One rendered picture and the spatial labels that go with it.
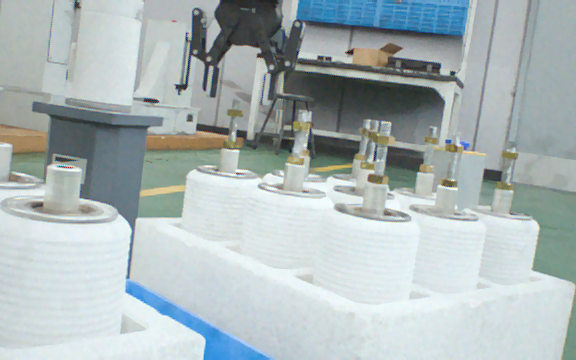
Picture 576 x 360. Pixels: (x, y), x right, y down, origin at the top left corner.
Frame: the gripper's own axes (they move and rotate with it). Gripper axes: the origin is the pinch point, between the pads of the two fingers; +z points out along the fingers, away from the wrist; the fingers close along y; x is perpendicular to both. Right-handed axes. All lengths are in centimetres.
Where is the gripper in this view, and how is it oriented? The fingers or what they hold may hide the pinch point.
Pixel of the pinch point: (239, 90)
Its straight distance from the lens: 81.6
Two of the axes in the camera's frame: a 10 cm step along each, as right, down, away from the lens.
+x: -1.8, 0.8, -9.8
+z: -1.4, 9.8, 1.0
